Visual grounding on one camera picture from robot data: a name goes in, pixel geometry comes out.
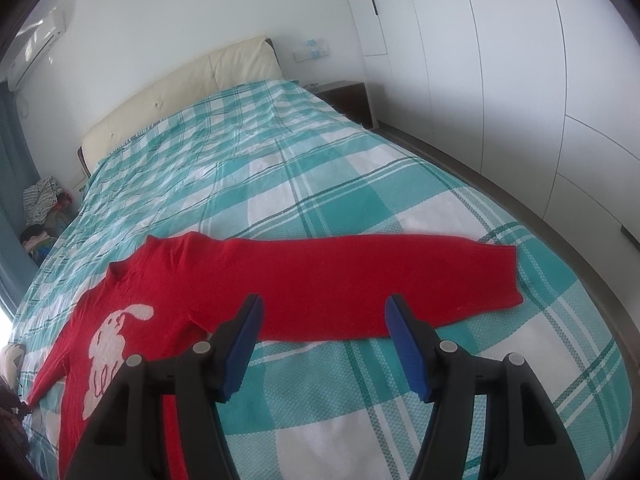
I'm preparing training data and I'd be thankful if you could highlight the cream padded headboard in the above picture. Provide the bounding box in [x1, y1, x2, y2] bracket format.
[77, 36, 286, 177]

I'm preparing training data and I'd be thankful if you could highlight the dark wooden nightstand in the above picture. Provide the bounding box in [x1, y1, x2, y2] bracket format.
[316, 80, 377, 131]

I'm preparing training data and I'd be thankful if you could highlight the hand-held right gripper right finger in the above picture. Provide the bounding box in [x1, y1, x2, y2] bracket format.
[385, 294, 586, 480]

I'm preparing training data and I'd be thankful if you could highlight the red sweater with white rabbit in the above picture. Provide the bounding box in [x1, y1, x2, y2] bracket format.
[26, 231, 524, 480]

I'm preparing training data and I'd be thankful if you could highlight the teal plaid bed blanket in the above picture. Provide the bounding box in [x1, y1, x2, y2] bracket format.
[10, 79, 632, 480]

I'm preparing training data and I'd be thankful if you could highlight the blue curtain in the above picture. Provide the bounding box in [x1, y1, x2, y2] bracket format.
[0, 80, 41, 321]

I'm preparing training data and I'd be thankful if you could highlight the white wall switch panel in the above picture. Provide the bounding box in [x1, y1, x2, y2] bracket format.
[294, 39, 333, 64]

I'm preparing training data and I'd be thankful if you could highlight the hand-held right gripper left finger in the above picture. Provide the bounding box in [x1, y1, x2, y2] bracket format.
[65, 293, 264, 480]

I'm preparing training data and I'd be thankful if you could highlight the pile of clothes and toys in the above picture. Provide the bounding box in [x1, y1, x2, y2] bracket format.
[19, 176, 77, 262]

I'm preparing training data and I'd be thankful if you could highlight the white wall air conditioner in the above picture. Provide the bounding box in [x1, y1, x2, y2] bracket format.
[7, 0, 77, 92]

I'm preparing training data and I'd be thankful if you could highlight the white built-in wardrobe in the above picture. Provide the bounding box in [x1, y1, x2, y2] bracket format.
[334, 0, 640, 256]

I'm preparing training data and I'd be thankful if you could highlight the cream cat print pillow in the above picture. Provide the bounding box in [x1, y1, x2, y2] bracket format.
[0, 344, 27, 386]

